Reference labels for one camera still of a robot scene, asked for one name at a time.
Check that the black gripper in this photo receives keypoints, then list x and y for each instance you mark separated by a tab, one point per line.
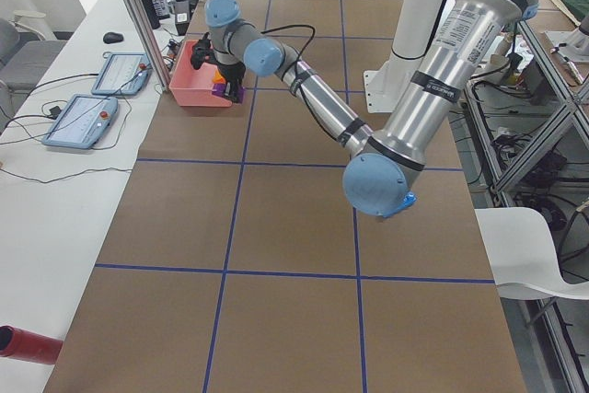
232	74

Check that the purple block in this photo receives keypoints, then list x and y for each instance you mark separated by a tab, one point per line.
220	91

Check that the orange block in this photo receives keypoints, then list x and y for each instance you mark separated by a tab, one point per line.
218	79

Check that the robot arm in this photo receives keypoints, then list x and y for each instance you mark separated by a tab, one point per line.
436	49

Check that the pink plastic box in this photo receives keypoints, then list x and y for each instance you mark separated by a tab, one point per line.
193	88

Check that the far blue teach pendant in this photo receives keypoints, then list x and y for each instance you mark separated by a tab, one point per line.
122	74

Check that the blue teach pendant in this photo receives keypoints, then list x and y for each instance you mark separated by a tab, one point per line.
82	122
122	74

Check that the black computer mouse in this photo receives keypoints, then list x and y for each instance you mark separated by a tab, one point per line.
112	37

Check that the near blue teach pendant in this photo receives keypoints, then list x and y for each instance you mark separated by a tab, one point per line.
82	122

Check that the long blue four-stud block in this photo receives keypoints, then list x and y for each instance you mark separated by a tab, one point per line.
407	202

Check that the red cylinder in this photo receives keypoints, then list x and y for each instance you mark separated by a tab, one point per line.
28	346

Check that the white curved chair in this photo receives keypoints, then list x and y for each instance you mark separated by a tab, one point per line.
522	255

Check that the aluminium frame post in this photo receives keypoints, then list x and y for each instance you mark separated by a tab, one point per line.
142	25

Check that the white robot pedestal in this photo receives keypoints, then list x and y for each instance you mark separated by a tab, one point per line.
417	25

